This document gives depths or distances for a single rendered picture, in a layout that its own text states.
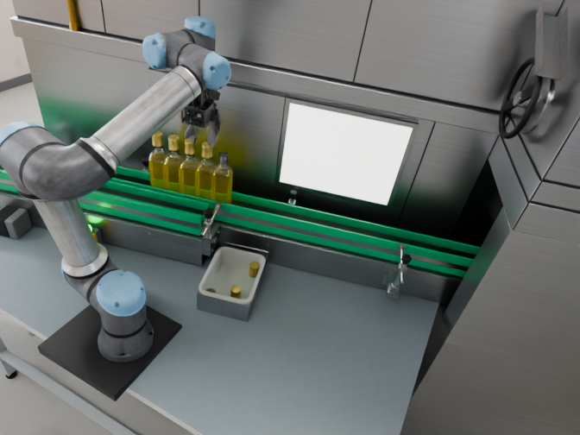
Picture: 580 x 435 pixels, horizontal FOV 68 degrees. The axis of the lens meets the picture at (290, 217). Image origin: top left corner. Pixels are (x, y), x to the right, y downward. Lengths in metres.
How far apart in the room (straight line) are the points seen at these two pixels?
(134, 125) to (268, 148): 0.68
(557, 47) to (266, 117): 0.83
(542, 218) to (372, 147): 0.56
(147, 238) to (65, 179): 0.70
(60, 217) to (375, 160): 0.96
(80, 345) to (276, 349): 0.56
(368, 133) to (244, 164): 0.46
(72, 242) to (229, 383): 0.57
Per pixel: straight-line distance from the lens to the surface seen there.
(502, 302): 1.43
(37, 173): 0.94
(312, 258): 1.54
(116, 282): 1.22
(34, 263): 1.70
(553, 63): 1.28
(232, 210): 1.51
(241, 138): 1.54
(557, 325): 1.53
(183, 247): 1.54
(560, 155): 1.15
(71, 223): 1.14
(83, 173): 0.92
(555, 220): 1.25
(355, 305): 1.54
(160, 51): 1.09
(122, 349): 1.32
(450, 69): 1.41
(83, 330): 1.42
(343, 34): 1.38
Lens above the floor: 1.89
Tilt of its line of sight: 39 degrees down
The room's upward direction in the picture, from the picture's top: 9 degrees clockwise
